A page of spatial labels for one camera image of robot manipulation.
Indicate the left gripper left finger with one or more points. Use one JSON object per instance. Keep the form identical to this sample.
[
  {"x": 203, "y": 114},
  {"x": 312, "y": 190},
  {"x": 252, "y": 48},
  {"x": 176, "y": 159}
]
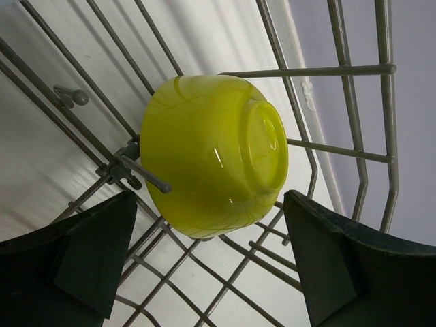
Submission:
[{"x": 67, "y": 273}]

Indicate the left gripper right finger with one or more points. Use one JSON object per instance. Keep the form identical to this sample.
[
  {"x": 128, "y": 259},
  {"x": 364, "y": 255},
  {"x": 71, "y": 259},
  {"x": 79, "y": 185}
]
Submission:
[{"x": 354, "y": 275}]

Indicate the green plastic bowl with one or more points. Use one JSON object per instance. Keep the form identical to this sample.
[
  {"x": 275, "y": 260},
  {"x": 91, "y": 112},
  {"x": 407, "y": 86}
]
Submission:
[{"x": 222, "y": 148}]

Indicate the grey wire dish rack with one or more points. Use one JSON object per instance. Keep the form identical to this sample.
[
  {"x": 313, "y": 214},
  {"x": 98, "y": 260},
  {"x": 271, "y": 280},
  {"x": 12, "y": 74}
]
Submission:
[{"x": 42, "y": 170}]

